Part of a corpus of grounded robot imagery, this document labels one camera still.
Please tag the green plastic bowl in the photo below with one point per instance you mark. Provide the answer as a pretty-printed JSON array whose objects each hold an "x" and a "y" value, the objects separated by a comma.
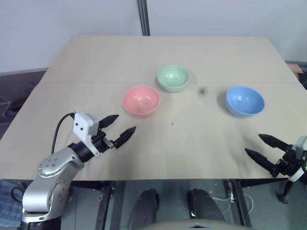
[{"x": 172, "y": 77}]

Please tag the brown cardboard box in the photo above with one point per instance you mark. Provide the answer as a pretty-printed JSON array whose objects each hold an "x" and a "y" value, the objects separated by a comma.
[{"x": 295, "y": 67}]

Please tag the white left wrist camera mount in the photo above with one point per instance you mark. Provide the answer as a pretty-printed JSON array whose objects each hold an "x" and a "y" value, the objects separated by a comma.
[{"x": 81, "y": 122}]

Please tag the red plastic bowl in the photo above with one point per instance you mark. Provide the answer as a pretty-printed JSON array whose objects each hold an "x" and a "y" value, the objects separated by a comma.
[{"x": 141, "y": 100}]

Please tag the black table frame leg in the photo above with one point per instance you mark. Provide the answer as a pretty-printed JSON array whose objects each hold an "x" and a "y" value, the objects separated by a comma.
[
  {"x": 238, "y": 203},
  {"x": 105, "y": 206}
]

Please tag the aluminium profile post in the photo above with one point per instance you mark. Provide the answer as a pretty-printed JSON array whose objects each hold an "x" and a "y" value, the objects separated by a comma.
[{"x": 143, "y": 16}]

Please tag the black object under table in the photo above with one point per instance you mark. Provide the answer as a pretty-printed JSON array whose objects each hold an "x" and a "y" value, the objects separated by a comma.
[{"x": 284, "y": 191}]

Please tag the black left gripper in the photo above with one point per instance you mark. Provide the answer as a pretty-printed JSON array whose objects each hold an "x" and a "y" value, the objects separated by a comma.
[{"x": 102, "y": 142}]

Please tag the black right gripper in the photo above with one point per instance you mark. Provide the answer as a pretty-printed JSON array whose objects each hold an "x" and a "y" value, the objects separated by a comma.
[{"x": 289, "y": 163}]

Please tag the grey rounded robot body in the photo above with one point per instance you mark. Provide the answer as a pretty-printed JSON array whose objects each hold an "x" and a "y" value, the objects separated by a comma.
[{"x": 192, "y": 224}]

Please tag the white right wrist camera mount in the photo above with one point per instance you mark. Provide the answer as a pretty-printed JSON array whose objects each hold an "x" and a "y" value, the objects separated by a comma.
[{"x": 301, "y": 143}]

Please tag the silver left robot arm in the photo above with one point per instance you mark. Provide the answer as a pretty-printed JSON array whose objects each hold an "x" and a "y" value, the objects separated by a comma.
[{"x": 48, "y": 182}]

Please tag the blue plastic bowl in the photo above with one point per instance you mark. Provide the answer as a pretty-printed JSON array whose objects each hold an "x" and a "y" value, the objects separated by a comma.
[{"x": 244, "y": 101}]

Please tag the blue checked cloth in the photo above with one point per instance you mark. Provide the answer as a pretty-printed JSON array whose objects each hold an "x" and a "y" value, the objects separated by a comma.
[{"x": 9, "y": 203}]

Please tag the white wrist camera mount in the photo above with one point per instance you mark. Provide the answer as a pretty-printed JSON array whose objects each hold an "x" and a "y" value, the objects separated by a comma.
[
  {"x": 81, "y": 122},
  {"x": 301, "y": 143}
]

